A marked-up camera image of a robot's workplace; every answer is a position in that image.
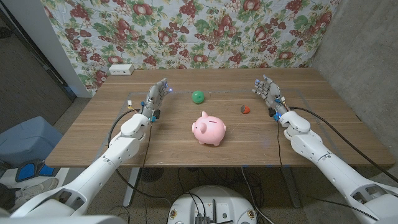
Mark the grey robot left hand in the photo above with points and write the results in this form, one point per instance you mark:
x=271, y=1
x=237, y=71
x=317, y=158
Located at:
x=154, y=98

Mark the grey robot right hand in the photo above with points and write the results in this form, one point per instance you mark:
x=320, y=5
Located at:
x=272, y=93

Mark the pink plastic piggy bank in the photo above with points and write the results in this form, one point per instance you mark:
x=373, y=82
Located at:
x=210, y=129

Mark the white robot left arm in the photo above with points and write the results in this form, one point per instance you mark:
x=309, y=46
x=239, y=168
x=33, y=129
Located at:
x=102, y=165

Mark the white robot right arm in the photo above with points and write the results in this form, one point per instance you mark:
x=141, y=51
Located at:
x=326, y=158

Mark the red toy strawberry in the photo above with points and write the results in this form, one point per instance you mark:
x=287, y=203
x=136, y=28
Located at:
x=245, y=109

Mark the green ball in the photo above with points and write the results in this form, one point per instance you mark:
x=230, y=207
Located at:
x=198, y=97

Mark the white power strip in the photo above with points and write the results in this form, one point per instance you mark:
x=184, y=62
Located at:
x=121, y=69

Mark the round black floor fan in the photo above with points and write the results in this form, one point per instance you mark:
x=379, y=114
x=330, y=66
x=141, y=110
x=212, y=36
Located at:
x=151, y=174

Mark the floral fruit print backdrop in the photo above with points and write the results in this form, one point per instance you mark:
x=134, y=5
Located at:
x=192, y=31

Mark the white table leg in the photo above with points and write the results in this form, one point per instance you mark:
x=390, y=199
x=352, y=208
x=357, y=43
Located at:
x=131, y=189

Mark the grey table leg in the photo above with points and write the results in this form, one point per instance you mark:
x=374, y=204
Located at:
x=292, y=189

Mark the white robot torso base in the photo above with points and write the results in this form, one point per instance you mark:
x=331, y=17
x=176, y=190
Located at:
x=224, y=202

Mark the blue-grey plastic bin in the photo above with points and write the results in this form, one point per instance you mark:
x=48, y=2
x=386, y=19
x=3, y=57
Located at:
x=28, y=140

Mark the blue foot pedal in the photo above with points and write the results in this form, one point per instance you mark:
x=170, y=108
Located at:
x=26, y=171

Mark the grey sneaker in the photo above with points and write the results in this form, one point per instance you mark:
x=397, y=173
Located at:
x=37, y=188

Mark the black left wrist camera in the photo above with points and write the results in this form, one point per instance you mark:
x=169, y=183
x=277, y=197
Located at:
x=156, y=114

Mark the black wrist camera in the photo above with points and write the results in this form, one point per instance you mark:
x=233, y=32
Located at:
x=156, y=114
x=272, y=112

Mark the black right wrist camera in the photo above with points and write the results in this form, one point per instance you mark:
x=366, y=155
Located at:
x=272, y=112

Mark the white wall pillar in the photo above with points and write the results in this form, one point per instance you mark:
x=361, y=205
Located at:
x=40, y=37

